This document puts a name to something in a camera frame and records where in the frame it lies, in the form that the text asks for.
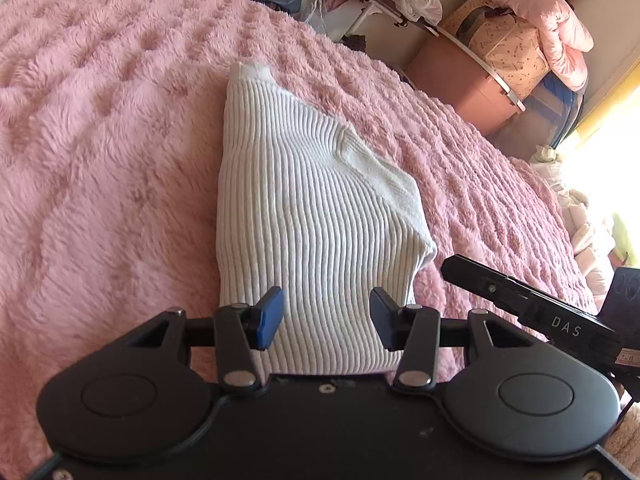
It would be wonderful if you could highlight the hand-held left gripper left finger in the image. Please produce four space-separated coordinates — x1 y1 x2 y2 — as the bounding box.
127 286 284 394

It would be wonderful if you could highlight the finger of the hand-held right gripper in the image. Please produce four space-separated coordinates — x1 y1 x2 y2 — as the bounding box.
440 254 532 322

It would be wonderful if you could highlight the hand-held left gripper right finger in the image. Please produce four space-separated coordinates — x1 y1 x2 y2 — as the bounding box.
369 287 538 394

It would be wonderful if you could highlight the white ribbed knit sweater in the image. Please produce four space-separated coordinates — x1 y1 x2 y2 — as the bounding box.
215 61 439 376

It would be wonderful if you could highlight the white crumpled cloth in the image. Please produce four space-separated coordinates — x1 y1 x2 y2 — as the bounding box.
529 145 623 293

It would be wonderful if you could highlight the blue storage bag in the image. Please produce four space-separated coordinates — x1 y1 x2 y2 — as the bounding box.
522 71 587 147

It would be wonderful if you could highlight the pink storage box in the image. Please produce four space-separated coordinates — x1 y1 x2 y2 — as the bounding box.
404 25 527 137

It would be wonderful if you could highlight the beige patterned storage bag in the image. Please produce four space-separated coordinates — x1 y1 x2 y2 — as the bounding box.
440 0 557 102

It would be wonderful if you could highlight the pink fluffy blanket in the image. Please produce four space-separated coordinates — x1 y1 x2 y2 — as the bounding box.
0 0 601 480

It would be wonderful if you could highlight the pink quilt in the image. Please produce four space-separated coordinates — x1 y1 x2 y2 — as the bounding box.
452 0 596 92

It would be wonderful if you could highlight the white folding table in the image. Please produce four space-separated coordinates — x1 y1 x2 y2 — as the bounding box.
345 0 443 41

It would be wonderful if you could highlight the small white plastic bag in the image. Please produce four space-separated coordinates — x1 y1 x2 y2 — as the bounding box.
299 0 332 37

